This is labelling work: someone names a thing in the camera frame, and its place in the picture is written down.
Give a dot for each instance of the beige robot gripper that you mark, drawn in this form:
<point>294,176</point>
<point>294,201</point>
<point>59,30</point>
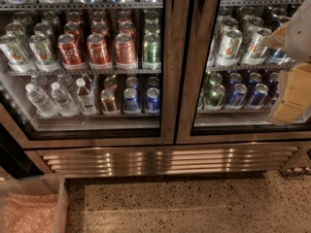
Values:
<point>299,39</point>

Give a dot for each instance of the glass fridge door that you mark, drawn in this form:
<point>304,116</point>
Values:
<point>209,21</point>
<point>52,18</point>

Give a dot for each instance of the white can right fridge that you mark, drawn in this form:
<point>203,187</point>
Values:
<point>229,48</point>

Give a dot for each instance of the blue can right fridge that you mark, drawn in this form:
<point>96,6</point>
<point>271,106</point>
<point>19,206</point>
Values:
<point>236,98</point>

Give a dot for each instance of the steel fridge bottom grille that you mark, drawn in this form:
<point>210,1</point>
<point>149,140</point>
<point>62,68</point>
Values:
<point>169,160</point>

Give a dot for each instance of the green soda can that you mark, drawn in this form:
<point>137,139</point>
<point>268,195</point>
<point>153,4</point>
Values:
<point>151,58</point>

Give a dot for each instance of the blue soda can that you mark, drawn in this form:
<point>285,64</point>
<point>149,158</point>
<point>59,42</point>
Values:
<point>152,100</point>
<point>131,101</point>

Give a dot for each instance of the gold soda can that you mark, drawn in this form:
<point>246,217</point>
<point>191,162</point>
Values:
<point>110,104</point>

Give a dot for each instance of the red cola can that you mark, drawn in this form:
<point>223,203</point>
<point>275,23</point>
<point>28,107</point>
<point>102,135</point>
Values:
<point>99,57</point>
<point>72,59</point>

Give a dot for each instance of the brown tea bottle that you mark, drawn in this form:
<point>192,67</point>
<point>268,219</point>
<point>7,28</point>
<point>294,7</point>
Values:
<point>86,97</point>

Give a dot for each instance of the front red cola can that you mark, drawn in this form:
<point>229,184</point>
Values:
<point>72,59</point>

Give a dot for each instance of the clear water bottle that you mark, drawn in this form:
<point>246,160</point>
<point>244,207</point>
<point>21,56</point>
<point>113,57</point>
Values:
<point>64,101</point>
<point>41,101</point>

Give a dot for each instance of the white citrus soda can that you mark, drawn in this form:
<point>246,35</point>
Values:
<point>17,53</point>

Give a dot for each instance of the clear plastic storage bin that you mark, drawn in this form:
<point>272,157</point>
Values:
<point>43,185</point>

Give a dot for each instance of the pink bubble wrap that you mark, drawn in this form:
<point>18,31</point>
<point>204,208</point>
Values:
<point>27,213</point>

